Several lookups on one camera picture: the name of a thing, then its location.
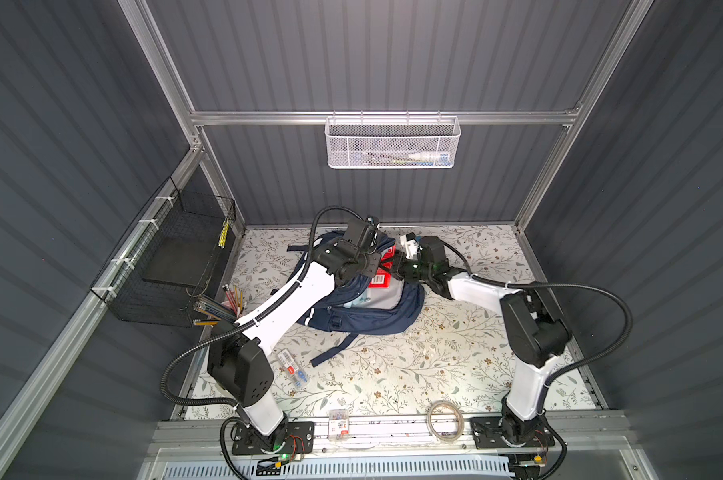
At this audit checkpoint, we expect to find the red calculator package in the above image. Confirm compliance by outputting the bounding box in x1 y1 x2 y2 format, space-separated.
369 246 395 289

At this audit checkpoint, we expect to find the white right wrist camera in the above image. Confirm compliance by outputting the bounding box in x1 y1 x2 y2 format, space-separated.
399 233 421 260

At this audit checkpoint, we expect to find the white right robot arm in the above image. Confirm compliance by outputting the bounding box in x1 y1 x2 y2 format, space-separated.
391 233 571 421

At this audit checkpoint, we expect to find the navy blue student backpack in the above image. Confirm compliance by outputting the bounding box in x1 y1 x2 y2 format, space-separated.
286 229 427 368

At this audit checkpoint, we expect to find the white wire mesh basket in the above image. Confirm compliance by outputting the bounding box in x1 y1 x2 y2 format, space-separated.
324 115 461 170

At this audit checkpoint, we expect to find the pink pencil cup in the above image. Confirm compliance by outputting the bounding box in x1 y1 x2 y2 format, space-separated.
221 300 241 326

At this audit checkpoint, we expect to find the black wire mesh basket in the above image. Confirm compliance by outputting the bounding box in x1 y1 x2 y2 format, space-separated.
91 183 237 328

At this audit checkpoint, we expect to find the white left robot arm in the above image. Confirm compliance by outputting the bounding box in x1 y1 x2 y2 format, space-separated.
208 217 381 437

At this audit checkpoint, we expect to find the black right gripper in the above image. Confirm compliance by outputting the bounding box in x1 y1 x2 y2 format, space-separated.
379 253 433 284

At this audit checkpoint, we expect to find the clear tape roll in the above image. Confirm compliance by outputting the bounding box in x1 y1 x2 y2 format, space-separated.
425 400 465 444

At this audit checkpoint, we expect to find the small clear eraser box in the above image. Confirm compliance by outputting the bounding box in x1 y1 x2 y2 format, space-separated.
328 409 350 441

